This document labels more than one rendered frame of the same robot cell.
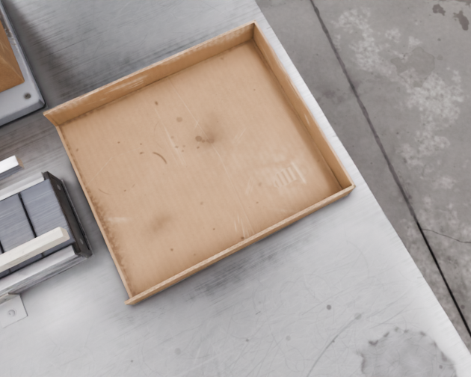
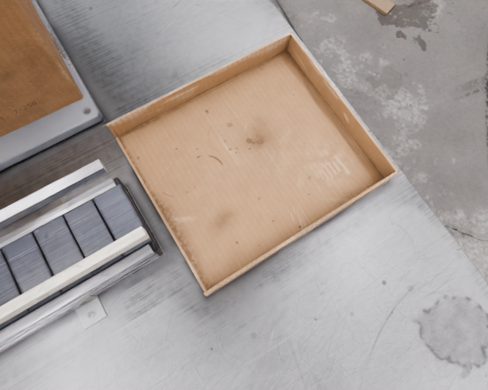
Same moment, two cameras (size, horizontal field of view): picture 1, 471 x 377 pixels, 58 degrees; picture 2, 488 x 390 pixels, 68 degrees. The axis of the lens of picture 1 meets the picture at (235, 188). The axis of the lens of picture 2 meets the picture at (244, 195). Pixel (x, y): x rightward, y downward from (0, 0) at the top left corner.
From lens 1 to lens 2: 11 cm
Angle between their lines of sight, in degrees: 4
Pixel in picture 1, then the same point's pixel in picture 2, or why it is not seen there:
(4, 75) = (66, 91)
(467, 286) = not seen: hidden behind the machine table
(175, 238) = (238, 231)
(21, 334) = (103, 334)
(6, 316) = (87, 318)
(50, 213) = (125, 216)
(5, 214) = (81, 220)
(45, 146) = (108, 157)
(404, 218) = not seen: hidden behind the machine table
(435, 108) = (407, 117)
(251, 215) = (305, 206)
